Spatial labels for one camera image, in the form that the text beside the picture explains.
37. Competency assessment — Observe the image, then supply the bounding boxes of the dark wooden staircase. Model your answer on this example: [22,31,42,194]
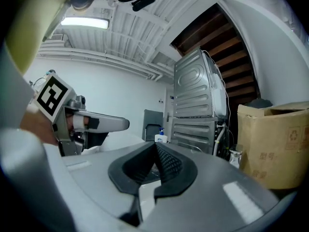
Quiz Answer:
[170,3,262,106]

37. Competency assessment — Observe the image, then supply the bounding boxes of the brown cardboard box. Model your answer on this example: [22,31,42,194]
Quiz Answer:
[236,101,309,190]

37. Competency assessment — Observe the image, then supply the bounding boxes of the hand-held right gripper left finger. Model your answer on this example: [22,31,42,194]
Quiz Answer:
[61,141,160,227]

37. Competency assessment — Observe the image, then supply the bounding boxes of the person's yellow-green sleeve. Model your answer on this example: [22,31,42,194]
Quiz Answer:
[4,0,74,76]

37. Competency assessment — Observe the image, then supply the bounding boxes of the silver washing machine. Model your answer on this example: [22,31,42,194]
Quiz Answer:
[170,116,229,157]

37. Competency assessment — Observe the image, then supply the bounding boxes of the white ceiling pipes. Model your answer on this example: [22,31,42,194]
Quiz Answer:
[37,46,163,81]

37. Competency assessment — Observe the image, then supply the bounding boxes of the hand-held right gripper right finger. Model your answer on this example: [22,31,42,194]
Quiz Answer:
[141,141,298,232]

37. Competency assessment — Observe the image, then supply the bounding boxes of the white door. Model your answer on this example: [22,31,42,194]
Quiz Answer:
[165,87,175,144]

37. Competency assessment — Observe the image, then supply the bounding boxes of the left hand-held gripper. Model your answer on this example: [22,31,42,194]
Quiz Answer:
[32,72,130,157]

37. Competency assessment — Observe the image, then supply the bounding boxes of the silver dryer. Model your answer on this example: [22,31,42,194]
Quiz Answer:
[173,47,229,118]

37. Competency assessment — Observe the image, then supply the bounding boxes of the person's left forearm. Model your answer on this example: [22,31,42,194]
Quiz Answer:
[19,104,59,146]

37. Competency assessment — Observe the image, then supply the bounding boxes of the person's left hand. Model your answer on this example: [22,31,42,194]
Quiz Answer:
[65,115,74,131]

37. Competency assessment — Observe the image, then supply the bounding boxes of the ceiling air vent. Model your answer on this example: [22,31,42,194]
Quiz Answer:
[49,33,65,42]

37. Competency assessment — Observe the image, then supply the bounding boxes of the grey panel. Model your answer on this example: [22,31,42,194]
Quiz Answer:
[142,109,164,142]

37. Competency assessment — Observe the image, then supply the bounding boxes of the white drain hose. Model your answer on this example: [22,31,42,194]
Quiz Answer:
[213,123,227,156]

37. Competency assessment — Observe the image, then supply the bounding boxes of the white bottle with blue pump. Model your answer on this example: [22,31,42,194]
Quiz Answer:
[154,127,168,144]

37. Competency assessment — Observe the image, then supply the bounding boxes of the dark grey object behind box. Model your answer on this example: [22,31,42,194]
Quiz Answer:
[248,99,274,109]

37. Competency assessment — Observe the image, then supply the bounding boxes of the long ceiling light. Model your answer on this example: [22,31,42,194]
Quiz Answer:
[60,17,110,30]

